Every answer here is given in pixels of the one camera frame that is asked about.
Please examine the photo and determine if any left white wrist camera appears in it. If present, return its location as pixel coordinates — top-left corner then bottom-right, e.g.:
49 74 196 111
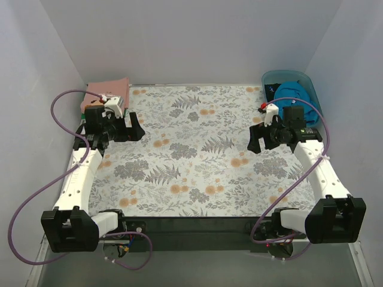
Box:
101 94 124 118

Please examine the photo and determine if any aluminium frame rail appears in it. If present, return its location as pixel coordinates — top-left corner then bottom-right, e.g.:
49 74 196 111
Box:
28 240 373 286

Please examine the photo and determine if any black t shirt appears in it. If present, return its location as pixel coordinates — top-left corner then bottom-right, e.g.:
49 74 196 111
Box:
264 83 280 102

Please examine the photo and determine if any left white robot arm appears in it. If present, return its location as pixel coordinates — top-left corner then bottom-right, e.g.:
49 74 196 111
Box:
41 105 145 253

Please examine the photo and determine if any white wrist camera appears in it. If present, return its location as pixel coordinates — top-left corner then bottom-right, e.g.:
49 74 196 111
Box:
101 94 124 118
258 103 279 126

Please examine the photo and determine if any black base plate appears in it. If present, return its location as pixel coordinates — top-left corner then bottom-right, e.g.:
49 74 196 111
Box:
122 216 293 258

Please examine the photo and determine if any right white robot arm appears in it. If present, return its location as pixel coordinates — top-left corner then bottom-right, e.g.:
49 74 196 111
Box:
248 104 366 244

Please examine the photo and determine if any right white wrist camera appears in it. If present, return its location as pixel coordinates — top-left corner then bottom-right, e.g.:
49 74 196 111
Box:
258 103 279 126

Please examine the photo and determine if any teal plastic bin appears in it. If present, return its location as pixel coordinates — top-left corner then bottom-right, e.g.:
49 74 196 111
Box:
262 70 322 127

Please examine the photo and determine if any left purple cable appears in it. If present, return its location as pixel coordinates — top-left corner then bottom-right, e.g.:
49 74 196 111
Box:
7 89 153 271

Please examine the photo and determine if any floral table mat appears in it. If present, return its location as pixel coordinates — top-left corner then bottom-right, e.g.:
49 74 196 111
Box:
89 86 315 216

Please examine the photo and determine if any folded pink t shirt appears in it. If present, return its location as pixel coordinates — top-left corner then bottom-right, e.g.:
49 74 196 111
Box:
80 77 129 113

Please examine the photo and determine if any blue t shirt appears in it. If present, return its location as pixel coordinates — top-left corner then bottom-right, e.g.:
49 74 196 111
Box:
273 81 320 127

